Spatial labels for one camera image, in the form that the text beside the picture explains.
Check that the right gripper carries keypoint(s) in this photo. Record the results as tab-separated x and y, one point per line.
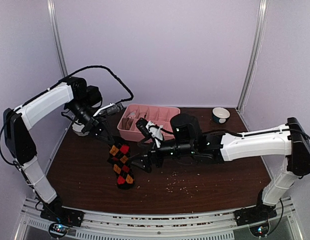
153	153

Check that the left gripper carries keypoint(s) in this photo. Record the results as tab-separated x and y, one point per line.
96	126

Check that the argyle black red sock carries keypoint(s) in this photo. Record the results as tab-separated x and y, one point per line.
119	158

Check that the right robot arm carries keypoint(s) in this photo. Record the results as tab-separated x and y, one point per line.
219	146

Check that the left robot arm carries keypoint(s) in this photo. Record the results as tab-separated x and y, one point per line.
77	97

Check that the rolled socks in tray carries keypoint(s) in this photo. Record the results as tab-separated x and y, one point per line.
127	121

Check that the white scalloped bowl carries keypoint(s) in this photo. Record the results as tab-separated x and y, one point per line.
77	129

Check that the white and teal bowl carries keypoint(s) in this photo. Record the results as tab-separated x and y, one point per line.
220	115

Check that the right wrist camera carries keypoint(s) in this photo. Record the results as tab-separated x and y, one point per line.
150	131

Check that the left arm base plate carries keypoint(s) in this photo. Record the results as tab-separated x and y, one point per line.
62	223

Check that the aluminium front rail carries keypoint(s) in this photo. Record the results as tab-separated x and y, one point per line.
213	225

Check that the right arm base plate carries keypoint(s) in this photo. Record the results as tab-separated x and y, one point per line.
257	218

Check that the left aluminium frame post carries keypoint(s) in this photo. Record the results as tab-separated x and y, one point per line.
57	37

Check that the aluminium frame post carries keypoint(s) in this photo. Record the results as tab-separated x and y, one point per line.
57	37
252	64

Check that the right aluminium frame post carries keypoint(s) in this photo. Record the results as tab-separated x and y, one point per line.
252	64

